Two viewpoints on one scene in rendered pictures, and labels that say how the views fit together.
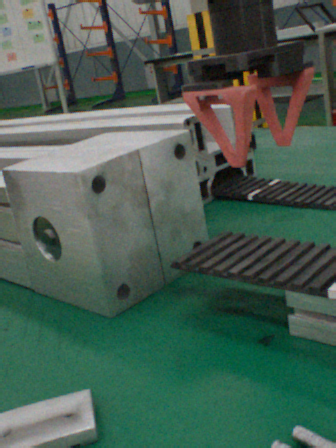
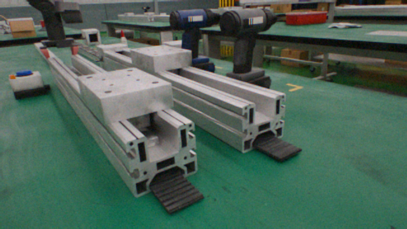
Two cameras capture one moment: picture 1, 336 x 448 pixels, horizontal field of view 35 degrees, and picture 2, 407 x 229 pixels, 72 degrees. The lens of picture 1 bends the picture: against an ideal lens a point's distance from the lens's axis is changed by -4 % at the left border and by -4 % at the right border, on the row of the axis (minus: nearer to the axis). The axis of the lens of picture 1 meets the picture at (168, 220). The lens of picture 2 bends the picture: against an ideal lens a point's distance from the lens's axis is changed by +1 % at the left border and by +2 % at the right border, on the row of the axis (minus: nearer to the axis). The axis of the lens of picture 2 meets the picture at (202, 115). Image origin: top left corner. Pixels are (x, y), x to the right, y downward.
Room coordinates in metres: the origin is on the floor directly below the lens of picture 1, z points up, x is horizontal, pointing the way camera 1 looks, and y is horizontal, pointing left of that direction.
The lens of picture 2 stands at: (1.43, 0.60, 1.02)
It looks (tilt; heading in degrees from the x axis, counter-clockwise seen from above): 22 degrees down; 191
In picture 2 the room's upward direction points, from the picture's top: 3 degrees counter-clockwise
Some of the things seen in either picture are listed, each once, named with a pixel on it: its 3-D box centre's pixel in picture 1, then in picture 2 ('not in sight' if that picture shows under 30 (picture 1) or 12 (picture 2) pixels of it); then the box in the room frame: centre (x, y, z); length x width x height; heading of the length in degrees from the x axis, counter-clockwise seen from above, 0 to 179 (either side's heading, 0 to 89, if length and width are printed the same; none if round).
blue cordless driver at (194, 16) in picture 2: not in sight; (201, 44); (0.48, 0.43, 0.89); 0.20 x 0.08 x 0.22; 128
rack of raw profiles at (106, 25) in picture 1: (98, 48); not in sight; (11.00, 0.71, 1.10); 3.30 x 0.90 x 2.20; 45
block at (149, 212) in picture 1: (120, 208); (111, 58); (0.38, 0.03, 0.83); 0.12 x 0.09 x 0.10; 134
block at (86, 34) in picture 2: not in sight; (89, 37); (-0.39, -0.52, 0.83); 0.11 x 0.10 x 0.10; 133
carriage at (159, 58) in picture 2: not in sight; (160, 62); (0.70, 0.35, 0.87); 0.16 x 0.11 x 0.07; 44
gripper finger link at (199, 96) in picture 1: (239, 112); (68, 53); (0.49, -0.08, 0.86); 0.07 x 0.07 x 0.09; 43
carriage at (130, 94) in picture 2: not in sight; (123, 98); (1.01, 0.38, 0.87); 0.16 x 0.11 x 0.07; 44
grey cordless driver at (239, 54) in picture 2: not in sight; (254, 53); (0.68, 0.60, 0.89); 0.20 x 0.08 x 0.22; 139
